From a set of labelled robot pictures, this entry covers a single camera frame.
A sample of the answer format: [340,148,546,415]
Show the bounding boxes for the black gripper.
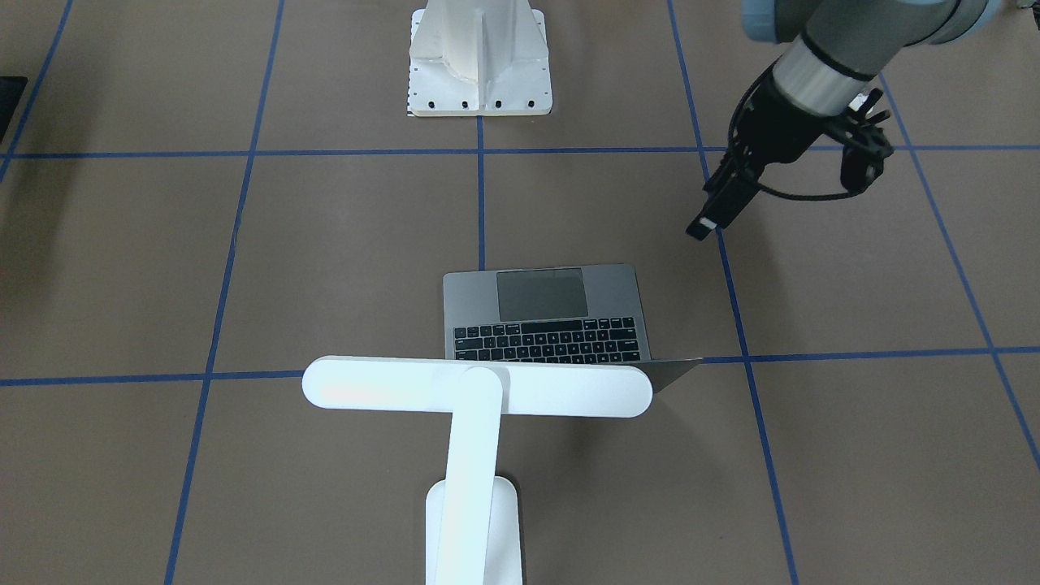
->
[686,69,829,241]

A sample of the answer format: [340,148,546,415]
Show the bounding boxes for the grey laptop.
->
[442,263,701,392]

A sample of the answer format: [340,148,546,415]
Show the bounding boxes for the black mouse pad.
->
[0,76,28,141]

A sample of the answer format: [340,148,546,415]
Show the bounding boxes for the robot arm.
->
[687,1,1000,241]

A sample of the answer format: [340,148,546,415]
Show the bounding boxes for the white desk lamp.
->
[302,356,652,584]

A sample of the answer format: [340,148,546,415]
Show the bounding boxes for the white camera pole with base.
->
[406,1,553,118]

